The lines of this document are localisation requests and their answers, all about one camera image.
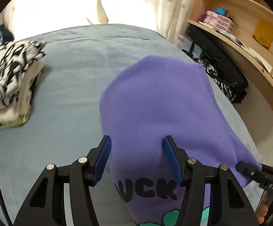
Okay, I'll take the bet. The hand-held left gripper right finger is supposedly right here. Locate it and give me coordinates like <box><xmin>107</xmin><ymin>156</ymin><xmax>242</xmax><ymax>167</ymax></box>
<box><xmin>163</xmin><ymin>135</ymin><xmax>259</xmax><ymax>226</ymax></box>

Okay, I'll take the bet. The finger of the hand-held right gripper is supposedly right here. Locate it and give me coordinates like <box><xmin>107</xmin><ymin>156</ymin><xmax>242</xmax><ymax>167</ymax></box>
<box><xmin>235</xmin><ymin>161</ymin><xmax>273</xmax><ymax>182</ymax></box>

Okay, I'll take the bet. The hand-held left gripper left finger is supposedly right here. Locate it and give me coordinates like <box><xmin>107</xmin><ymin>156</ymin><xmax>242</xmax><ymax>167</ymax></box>
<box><xmin>13</xmin><ymin>135</ymin><xmax>112</xmax><ymax>226</ymax></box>

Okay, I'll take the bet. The purple zip hoodie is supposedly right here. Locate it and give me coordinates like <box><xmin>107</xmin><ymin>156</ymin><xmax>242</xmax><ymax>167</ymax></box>
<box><xmin>99</xmin><ymin>55</ymin><xmax>263</xmax><ymax>226</ymax></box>

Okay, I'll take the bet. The person's right hand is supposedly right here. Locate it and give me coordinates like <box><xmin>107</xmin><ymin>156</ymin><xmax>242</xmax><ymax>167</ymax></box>
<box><xmin>255</xmin><ymin>192</ymin><xmax>272</xmax><ymax>225</ymax></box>

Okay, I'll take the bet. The grey-blue bed blanket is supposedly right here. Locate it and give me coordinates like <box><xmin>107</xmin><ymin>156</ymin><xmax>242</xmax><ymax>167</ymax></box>
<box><xmin>0</xmin><ymin>24</ymin><xmax>264</xmax><ymax>226</ymax></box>

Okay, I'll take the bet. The black and white patterned cloth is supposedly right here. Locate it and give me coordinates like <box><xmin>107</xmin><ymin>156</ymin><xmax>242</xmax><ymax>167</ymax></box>
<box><xmin>194</xmin><ymin>58</ymin><xmax>239</xmax><ymax>104</ymax></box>

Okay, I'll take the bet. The pale green folded garment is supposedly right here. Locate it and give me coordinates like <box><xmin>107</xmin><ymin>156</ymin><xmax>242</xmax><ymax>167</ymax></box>
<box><xmin>2</xmin><ymin>114</ymin><xmax>30</xmax><ymax>129</ymax></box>

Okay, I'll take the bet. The cream folded garment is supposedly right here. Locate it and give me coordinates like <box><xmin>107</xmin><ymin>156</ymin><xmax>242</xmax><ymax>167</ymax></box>
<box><xmin>0</xmin><ymin>59</ymin><xmax>46</xmax><ymax>126</ymax></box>

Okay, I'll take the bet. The stack of papers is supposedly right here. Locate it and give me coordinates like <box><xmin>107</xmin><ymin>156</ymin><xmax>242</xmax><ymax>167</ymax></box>
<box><xmin>215</xmin><ymin>27</ymin><xmax>273</xmax><ymax>74</ymax></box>

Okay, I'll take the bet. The white cardboard box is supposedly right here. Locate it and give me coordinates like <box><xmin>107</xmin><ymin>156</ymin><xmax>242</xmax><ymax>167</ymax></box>
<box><xmin>175</xmin><ymin>34</ymin><xmax>194</xmax><ymax>51</ymax></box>

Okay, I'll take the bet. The black and white printed garment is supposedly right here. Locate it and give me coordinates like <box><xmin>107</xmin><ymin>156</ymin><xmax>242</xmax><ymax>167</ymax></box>
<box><xmin>0</xmin><ymin>40</ymin><xmax>48</xmax><ymax>114</ymax></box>

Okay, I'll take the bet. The yellow paper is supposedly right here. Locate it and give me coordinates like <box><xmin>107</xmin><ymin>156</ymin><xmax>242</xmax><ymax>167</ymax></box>
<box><xmin>253</xmin><ymin>20</ymin><xmax>273</xmax><ymax>50</ymax></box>

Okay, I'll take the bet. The stack of pink boxes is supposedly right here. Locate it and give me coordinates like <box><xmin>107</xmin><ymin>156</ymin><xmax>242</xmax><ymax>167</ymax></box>
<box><xmin>199</xmin><ymin>10</ymin><xmax>236</xmax><ymax>32</ymax></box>

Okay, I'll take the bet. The cream leaf-print curtain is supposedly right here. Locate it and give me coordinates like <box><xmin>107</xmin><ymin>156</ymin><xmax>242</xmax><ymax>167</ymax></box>
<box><xmin>132</xmin><ymin>0</ymin><xmax>201</xmax><ymax>43</ymax></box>
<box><xmin>86</xmin><ymin>0</ymin><xmax>109</xmax><ymax>26</ymax></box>

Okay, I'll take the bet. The wooden shelf unit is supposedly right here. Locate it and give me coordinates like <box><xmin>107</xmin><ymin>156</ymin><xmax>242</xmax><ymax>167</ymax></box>
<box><xmin>187</xmin><ymin>0</ymin><xmax>273</xmax><ymax>121</ymax></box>

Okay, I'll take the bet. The blue box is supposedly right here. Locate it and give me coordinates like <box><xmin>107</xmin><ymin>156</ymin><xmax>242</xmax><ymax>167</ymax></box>
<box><xmin>215</xmin><ymin>7</ymin><xmax>229</xmax><ymax>16</ymax></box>

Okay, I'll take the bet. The dark clothing pile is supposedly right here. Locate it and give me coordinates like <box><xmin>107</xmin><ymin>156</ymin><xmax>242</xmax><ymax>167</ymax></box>
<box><xmin>0</xmin><ymin>26</ymin><xmax>15</xmax><ymax>41</ymax></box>

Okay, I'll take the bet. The white sheer curtain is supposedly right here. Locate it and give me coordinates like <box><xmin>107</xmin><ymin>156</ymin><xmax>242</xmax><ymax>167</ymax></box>
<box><xmin>0</xmin><ymin>0</ymin><xmax>161</xmax><ymax>36</ymax></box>

